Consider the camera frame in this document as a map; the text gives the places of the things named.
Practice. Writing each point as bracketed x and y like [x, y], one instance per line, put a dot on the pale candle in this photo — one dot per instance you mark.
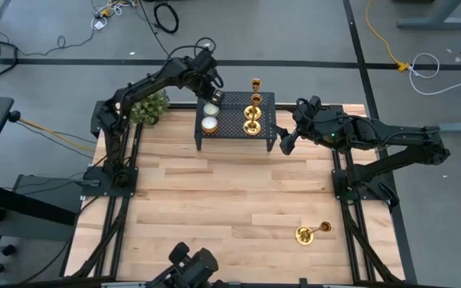
[210, 109]

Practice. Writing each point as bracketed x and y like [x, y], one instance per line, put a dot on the tall gold candlestick holder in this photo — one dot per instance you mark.
[304, 235]

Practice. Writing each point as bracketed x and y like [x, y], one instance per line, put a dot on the black bulky mechanical device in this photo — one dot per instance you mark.
[192, 264]

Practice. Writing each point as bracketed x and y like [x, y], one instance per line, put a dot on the black aluminium table frame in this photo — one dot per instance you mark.
[182, 106]

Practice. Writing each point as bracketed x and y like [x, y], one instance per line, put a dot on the black round knob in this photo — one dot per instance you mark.
[13, 116]

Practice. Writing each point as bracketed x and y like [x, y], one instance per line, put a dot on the black desk beam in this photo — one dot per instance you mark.
[22, 202]

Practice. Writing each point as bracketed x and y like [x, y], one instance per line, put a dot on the small artificial potted plant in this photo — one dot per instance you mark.
[150, 110]

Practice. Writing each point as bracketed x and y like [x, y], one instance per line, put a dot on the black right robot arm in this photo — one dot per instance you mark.
[394, 134]

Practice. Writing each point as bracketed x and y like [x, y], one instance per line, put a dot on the grey cabinet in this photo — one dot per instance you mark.
[54, 192]

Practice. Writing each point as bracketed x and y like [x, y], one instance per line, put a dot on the white candle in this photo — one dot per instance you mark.
[209, 125]

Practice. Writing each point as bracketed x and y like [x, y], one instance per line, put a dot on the black table clamp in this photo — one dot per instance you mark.
[304, 281]

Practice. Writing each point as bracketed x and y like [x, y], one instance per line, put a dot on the black perforated metal shelf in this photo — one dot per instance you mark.
[230, 120]

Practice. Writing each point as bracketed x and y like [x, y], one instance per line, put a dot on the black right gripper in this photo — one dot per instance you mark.
[306, 124]

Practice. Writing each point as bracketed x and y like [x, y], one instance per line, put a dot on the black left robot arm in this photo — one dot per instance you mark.
[142, 86]

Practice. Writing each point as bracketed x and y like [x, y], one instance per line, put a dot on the silver bracket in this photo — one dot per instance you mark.
[122, 285]

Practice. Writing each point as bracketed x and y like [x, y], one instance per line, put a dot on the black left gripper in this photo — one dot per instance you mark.
[210, 82]

